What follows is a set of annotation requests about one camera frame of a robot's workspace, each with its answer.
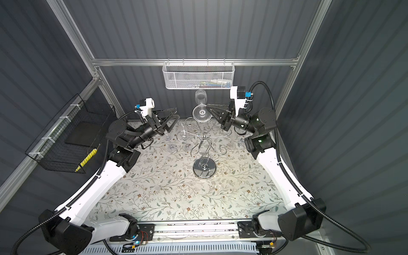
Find chrome wine glass rack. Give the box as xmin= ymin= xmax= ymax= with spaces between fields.
xmin=176 ymin=117 xmax=231 ymax=180

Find black wire wall basket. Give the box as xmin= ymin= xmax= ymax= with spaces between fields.
xmin=25 ymin=95 xmax=116 ymax=174

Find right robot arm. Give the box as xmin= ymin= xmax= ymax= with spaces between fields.
xmin=206 ymin=102 xmax=326 ymax=241

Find items in white basket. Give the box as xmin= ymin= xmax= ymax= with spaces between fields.
xmin=187 ymin=79 xmax=233 ymax=89

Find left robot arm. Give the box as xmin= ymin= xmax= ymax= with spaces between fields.
xmin=39 ymin=108 xmax=180 ymax=255

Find clear wine glass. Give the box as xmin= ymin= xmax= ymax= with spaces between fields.
xmin=225 ymin=131 xmax=238 ymax=151
xmin=177 ymin=122 xmax=191 ymax=152
xmin=164 ymin=133 xmax=177 ymax=153
xmin=192 ymin=89 xmax=212 ymax=123

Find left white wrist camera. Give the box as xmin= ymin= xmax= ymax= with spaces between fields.
xmin=135 ymin=98 xmax=155 ymax=121

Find left black corrugated cable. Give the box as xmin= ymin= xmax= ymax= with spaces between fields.
xmin=11 ymin=109 xmax=144 ymax=255

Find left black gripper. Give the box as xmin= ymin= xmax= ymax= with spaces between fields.
xmin=127 ymin=109 xmax=178 ymax=153

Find right black corrugated cable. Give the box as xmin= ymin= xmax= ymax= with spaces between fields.
xmin=248 ymin=81 xmax=372 ymax=254

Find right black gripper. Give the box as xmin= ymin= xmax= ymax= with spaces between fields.
xmin=206 ymin=103 xmax=256 ymax=138

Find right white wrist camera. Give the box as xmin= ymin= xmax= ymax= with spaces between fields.
xmin=230 ymin=86 xmax=253 ymax=116

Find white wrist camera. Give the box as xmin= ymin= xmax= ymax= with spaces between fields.
xmin=135 ymin=98 xmax=155 ymax=121
xmin=230 ymin=86 xmax=253 ymax=116

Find black pad in basket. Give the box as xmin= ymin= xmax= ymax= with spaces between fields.
xmin=65 ymin=122 xmax=102 ymax=148

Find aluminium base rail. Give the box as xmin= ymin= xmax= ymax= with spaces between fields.
xmin=141 ymin=219 xmax=285 ymax=245

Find black corrugated cable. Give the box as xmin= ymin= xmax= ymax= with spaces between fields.
xmin=11 ymin=109 xmax=144 ymax=255
xmin=248 ymin=81 xmax=372 ymax=254

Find yellow black striped object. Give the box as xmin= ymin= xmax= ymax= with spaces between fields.
xmin=75 ymin=149 xmax=98 ymax=172

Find white mesh wall basket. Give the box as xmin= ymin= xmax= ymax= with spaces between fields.
xmin=162 ymin=63 xmax=235 ymax=90

